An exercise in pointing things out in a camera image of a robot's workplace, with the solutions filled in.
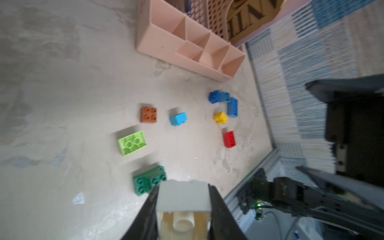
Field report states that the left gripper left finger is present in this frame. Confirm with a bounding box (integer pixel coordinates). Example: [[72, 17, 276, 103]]
[[121, 186, 159, 240]]

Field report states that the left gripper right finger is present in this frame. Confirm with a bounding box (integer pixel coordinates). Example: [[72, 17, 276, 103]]
[[208, 184, 247, 240]]

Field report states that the cream square lego brick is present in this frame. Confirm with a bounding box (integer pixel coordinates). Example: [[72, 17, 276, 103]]
[[156, 180, 212, 240]]

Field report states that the long green lego brick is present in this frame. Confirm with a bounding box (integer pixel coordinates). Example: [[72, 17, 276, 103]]
[[133, 166, 166, 196]]

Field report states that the bright green square lego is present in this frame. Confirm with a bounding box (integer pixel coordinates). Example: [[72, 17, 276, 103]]
[[147, 169, 167, 190]]

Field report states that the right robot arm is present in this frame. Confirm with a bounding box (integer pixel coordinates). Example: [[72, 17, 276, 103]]
[[237, 74, 384, 240]]

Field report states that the red lego brick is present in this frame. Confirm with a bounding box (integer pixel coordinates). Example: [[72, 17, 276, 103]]
[[224, 131, 236, 149]]

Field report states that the lime green lego brick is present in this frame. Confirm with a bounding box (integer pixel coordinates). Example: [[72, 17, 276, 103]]
[[118, 131, 148, 157]]

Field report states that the yellow lego brick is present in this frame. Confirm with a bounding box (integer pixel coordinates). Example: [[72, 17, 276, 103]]
[[214, 112, 228, 125]]

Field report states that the light blue lego brick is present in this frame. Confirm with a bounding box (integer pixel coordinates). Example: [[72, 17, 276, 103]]
[[170, 112, 188, 127]]

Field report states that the brown square lego brick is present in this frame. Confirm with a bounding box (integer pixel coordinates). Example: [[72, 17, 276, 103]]
[[140, 106, 157, 124]]

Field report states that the long blue lego brick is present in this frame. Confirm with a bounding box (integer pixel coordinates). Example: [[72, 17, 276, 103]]
[[228, 97, 238, 118]]

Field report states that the medium blue square lego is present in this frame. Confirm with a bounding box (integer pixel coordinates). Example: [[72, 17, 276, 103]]
[[220, 92, 231, 103]]

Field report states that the dark blue lego brick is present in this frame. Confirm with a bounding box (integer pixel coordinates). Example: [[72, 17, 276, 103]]
[[209, 90, 222, 104]]

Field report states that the pink desk file organizer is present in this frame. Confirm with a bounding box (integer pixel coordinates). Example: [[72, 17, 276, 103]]
[[135, 0, 289, 83]]

